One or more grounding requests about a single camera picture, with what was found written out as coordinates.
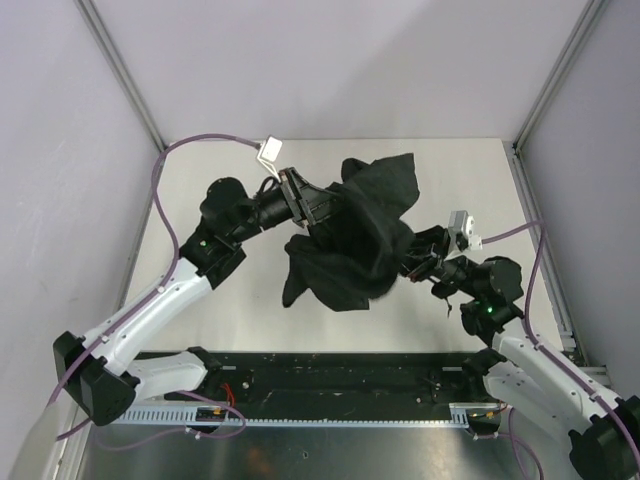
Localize left aluminium frame post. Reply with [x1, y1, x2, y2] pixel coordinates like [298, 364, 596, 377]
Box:
[74, 0, 166, 151]

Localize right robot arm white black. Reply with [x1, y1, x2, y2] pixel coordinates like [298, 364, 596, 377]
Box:
[401, 226, 639, 479]

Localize slotted grey cable duct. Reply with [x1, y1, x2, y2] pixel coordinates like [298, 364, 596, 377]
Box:
[112, 402, 503, 428]

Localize left aluminium table rail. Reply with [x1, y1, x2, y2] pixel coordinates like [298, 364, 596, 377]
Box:
[114, 149, 168, 318]

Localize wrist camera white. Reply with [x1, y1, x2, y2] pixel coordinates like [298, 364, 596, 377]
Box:
[447, 210, 483, 256]
[256, 136, 283, 178]

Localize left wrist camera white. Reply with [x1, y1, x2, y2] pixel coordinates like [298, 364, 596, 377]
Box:
[256, 136, 283, 178]

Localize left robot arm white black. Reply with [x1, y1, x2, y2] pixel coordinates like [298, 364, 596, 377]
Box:
[53, 168, 342, 426]

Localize right aluminium frame post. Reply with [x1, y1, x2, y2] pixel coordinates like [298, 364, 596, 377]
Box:
[512, 0, 610, 154]

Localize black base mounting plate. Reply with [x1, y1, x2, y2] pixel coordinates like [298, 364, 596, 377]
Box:
[134, 349, 524, 404]

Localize aluminium frame post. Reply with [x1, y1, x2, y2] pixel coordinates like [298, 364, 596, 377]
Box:
[74, 0, 166, 151]
[512, 0, 610, 154]

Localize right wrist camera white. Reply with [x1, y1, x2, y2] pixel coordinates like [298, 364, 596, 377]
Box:
[447, 210, 483, 256]

